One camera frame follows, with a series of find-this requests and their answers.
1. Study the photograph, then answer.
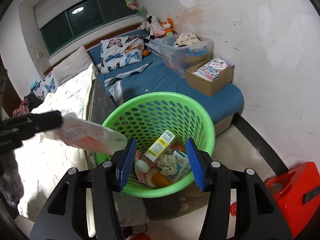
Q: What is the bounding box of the clear plastic bag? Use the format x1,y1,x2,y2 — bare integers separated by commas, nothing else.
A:
134,150,154,185

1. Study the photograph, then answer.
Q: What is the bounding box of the orange fox plush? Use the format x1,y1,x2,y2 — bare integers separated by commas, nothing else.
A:
161,18,177,37

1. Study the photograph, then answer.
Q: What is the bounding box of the beige pillow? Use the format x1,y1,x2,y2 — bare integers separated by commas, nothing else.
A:
53,46,93,85

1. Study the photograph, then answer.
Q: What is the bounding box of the dark clothes pile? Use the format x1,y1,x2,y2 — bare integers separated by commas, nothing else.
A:
13,91,43,117

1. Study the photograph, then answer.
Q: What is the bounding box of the cardboard box with books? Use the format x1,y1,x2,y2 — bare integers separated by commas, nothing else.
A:
185,57,234,97

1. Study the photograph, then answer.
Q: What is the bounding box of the red instant noodle cup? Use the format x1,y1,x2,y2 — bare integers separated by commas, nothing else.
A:
145,168,172,188

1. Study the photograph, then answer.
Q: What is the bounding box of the butterfly pillow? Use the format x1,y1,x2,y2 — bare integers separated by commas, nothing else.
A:
100,35,144,74
31,72,60,100

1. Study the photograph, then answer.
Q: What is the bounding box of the clear bottle yellow green label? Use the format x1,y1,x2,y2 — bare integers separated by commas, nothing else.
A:
143,129,176,163

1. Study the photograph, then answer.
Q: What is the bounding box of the cream quilted table cover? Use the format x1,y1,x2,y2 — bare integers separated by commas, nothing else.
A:
15,64,94,221

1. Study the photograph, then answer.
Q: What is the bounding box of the blue sofa cushion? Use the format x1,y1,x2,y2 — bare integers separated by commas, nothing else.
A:
98,53,244,124

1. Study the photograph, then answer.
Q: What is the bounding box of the green perforated plastic basket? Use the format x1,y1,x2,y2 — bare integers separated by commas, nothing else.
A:
94,91,216,199

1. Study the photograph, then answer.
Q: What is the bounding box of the dark window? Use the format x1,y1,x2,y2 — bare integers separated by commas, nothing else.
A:
40,0,135,55

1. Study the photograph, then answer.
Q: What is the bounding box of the red foam fruit net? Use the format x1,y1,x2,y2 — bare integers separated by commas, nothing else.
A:
170,143,185,153

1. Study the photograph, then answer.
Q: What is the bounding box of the clear plastic storage bin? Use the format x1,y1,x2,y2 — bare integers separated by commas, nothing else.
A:
146,35,214,77

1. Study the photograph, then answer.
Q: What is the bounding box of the black white cow plush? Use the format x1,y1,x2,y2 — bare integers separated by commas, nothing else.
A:
143,15,165,43

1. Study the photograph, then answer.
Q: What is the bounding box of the white tissue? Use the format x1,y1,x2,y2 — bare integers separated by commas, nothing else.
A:
157,154,177,176

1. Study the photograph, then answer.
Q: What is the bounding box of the hanging colourful flower decoration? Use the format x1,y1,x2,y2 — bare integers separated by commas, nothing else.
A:
125,0,147,21

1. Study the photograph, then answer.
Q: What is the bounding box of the right butterfly pillow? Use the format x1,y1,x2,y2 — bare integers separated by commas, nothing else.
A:
100,35,144,74

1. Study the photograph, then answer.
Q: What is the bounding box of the left butterfly pillow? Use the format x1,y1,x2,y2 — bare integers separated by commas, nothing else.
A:
31,72,60,100

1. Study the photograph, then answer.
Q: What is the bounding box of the white blue milk carton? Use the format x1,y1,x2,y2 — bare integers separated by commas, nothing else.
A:
171,150,191,183

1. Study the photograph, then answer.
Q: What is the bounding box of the pink snack wrapper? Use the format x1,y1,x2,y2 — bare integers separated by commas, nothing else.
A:
44,113,127,155

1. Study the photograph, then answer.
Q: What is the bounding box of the red plastic stool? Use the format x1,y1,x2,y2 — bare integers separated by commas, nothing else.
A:
234,161,319,239

